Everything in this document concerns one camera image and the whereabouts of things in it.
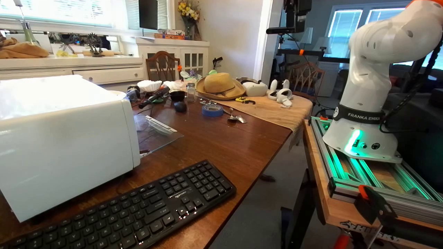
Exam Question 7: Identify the blue masking tape roll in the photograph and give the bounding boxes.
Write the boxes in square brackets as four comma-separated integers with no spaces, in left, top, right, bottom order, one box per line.
[202,104,222,117]

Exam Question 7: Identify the glass oven door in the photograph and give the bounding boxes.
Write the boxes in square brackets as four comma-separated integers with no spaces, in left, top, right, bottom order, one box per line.
[134,113,181,153]

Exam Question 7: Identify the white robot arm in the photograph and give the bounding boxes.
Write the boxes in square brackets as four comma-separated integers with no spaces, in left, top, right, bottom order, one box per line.
[322,0,443,163]

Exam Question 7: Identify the white toaster oven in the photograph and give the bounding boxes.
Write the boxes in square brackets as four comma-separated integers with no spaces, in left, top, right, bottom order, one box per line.
[0,75,139,221]

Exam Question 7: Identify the straw hat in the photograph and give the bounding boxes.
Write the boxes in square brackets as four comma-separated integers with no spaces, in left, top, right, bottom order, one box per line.
[196,72,245,101]

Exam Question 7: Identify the tan table runner cloth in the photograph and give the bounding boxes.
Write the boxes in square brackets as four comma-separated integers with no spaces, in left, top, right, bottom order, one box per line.
[221,95,312,131]

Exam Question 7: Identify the white VR controllers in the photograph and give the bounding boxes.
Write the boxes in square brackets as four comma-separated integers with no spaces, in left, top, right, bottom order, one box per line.
[267,79,292,108]

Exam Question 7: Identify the white cabinet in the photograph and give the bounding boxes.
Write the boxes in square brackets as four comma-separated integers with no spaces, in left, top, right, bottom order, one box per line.
[135,39,210,75]

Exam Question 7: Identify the wooden chair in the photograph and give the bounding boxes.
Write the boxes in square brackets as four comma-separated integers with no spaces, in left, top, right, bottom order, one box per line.
[145,51,181,82]

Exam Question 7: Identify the yellow flowers in vase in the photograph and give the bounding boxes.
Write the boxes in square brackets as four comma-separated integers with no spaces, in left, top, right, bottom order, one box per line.
[177,0,199,40]

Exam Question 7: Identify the black keyboard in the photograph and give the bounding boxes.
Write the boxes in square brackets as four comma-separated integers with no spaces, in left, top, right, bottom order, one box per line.
[0,160,235,249]

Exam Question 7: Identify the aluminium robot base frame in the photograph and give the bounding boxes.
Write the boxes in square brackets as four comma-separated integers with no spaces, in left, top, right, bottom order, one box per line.
[308,117,443,225]

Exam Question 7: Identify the black camera on stand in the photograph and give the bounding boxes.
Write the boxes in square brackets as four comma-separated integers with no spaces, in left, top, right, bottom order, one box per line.
[265,0,311,34]

